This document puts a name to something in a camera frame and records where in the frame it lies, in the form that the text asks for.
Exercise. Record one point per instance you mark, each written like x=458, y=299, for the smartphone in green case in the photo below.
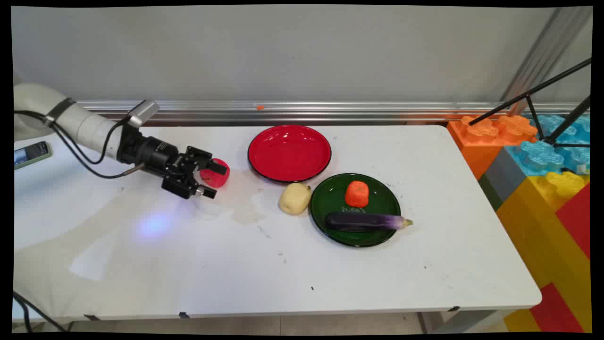
x=30, y=154

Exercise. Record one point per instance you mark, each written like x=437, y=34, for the orange giant building block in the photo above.
x=476, y=141

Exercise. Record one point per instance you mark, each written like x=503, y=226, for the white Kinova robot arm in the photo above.
x=80, y=123

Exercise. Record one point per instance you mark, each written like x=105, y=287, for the aluminium rail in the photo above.
x=377, y=112

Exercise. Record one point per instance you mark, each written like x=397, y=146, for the orange carrot piece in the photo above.
x=357, y=194

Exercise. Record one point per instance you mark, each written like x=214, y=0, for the white table leg frame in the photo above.
x=453, y=322

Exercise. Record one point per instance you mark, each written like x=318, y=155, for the black tripod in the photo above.
x=552, y=81

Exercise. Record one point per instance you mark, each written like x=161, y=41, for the red plate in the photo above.
x=289, y=153

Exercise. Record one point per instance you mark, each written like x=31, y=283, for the yellow giant building block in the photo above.
x=533, y=226

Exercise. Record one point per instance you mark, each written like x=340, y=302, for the blue giant building block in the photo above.
x=538, y=158

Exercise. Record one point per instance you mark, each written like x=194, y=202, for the grey giant building block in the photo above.
x=502, y=177

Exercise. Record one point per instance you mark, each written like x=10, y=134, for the purple eggplant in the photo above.
x=361, y=221

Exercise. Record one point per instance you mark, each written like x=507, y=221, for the pale yellow potato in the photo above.
x=294, y=199

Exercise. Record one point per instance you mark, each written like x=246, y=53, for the dark green plate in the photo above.
x=332, y=200

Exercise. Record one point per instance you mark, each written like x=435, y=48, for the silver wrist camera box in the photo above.
x=143, y=112

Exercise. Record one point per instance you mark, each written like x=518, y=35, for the red apple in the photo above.
x=218, y=178

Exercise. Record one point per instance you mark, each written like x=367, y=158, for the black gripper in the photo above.
x=163, y=160

